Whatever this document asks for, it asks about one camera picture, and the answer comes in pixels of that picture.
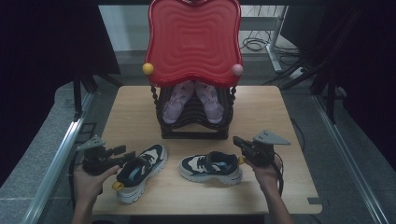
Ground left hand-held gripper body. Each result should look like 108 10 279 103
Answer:
76 134 121 176

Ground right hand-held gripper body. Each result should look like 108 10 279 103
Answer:
246 129 292 168

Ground navy and white sneaker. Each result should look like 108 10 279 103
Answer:
177 151 247 187
111 143 168 203

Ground purple sandal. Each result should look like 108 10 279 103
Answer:
162 80 196 125
194 81 225 125

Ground red and black shoe rack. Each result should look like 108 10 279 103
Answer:
142 0 245 140

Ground person's left hand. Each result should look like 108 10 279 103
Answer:
73 163 120 203

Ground person's right hand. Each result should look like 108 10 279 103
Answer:
246 155 283 196

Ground black stand leg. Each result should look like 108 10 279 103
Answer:
310 70 339 125
72 68 98 121

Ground white power strip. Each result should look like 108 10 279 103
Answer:
289 66 305 80

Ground white metal stand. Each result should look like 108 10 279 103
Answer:
265 5 290 74

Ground black curtain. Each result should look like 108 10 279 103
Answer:
279 0 396 172
0 0 121 188

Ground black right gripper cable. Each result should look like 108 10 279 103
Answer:
272 152 285 198

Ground aluminium rail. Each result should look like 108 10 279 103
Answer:
312 92 390 224
21 92 95 224

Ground black cable beside table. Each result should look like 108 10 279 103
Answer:
290 117 308 154

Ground black floor cables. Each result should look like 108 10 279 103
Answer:
240 36 301 59

